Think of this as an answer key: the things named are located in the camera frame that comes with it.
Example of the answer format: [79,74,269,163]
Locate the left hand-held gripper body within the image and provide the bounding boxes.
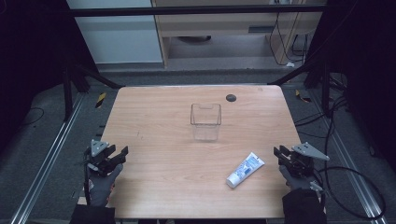
[84,139,124,177]

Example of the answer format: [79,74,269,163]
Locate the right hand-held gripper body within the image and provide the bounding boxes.
[280,142,331,179]

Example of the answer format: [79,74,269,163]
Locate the person's right hand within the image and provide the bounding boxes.
[278,164,325,191]

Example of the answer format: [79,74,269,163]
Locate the white and blue tube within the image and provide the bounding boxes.
[225,151,266,189]

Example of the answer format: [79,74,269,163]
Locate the yellow and black tape strip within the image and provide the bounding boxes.
[94,91,107,109]
[294,89,312,104]

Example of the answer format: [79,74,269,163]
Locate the clear plastic container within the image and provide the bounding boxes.
[190,103,222,143]

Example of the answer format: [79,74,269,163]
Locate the white cabinet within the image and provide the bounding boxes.
[66,0,164,65]

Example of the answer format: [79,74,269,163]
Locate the black curtain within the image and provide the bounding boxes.
[305,0,396,173]
[0,0,99,153]

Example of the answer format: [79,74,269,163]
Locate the light wooden desk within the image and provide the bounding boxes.
[150,0,329,68]

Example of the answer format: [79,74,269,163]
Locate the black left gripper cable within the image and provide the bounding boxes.
[82,151,92,206]

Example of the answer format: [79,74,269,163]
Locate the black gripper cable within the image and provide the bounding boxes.
[82,151,92,206]
[312,166,388,220]

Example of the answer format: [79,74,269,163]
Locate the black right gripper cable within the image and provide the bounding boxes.
[312,166,388,220]

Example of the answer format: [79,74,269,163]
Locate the aluminium floor rail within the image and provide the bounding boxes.
[308,91,389,224]
[8,92,87,224]

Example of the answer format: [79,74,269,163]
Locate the black floor cable bundle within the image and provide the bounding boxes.
[294,73,349,140]

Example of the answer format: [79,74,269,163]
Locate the black upright frame post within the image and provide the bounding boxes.
[63,65,74,122]
[321,61,332,119]

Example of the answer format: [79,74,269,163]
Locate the black diagonal frame strut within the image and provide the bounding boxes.
[73,63,125,91]
[268,57,325,86]

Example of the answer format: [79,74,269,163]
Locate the thin black floor cable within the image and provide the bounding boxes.
[18,106,45,129]

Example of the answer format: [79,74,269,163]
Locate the black hanging desk cables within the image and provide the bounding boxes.
[268,12,310,67]

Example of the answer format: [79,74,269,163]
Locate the black horizontal frame bar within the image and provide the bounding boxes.
[66,6,327,17]

